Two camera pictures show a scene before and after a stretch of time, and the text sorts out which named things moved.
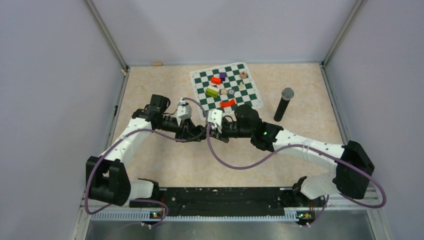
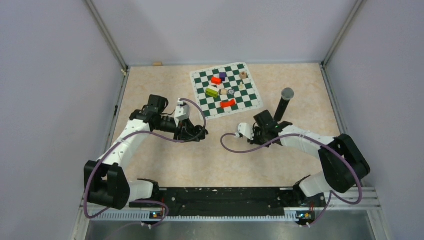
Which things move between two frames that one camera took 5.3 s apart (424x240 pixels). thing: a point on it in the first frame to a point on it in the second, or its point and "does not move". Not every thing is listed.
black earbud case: [201, 129] does not move
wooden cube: [243, 75] does not move
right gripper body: [230, 130] to [260, 137]
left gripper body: [182, 129] does not move
